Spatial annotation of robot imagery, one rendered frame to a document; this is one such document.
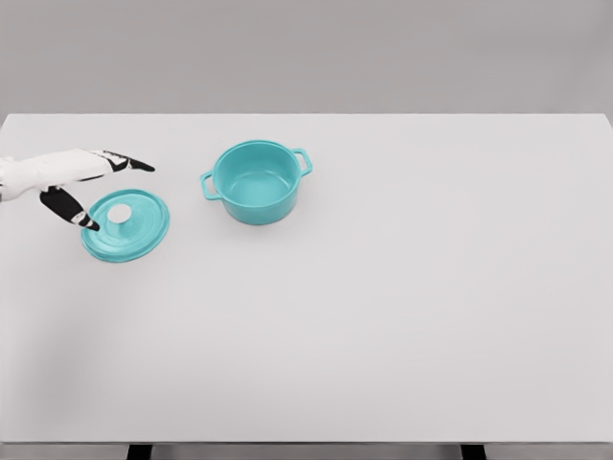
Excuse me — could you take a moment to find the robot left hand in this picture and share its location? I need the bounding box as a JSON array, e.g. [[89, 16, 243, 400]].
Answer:
[[19, 148, 157, 233]]

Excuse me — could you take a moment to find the teal pot lid white knob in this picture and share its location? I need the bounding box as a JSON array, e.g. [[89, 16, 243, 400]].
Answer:
[[80, 188, 171, 263]]

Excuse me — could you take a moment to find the teal pot with two handles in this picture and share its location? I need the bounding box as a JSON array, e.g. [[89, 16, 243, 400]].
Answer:
[[199, 139, 315, 226]]

